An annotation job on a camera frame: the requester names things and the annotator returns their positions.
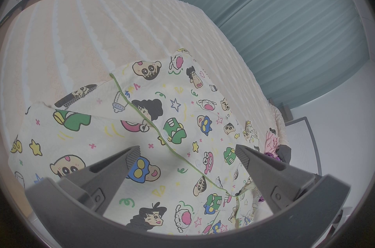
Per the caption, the purple satin garment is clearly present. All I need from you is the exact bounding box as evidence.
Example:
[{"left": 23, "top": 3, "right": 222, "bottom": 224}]
[{"left": 258, "top": 151, "right": 283, "bottom": 203}]

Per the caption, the black garment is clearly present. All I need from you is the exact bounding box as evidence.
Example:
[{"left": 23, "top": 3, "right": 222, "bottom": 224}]
[{"left": 277, "top": 145, "right": 292, "bottom": 164}]

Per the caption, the grey bedside table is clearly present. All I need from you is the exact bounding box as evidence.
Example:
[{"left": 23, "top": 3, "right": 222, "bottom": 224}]
[{"left": 268, "top": 97, "right": 293, "bottom": 121}]

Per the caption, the pink garment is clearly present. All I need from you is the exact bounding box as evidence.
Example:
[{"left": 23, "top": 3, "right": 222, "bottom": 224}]
[{"left": 264, "top": 131, "right": 279, "bottom": 153}]

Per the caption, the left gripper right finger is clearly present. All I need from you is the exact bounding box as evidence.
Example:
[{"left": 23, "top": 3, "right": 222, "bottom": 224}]
[{"left": 235, "top": 144, "right": 315, "bottom": 214}]

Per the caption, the bed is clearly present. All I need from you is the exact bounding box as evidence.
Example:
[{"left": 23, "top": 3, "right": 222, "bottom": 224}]
[{"left": 0, "top": 0, "right": 323, "bottom": 237}]

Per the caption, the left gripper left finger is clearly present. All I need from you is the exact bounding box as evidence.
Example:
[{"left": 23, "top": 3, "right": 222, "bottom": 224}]
[{"left": 60, "top": 146, "right": 141, "bottom": 216}]

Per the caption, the white printed pyjama top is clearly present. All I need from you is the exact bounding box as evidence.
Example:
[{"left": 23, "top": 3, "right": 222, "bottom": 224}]
[{"left": 7, "top": 47, "right": 276, "bottom": 237}]

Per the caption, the pale pink pillow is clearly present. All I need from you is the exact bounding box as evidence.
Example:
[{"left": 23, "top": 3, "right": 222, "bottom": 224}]
[{"left": 268, "top": 105, "right": 287, "bottom": 137}]

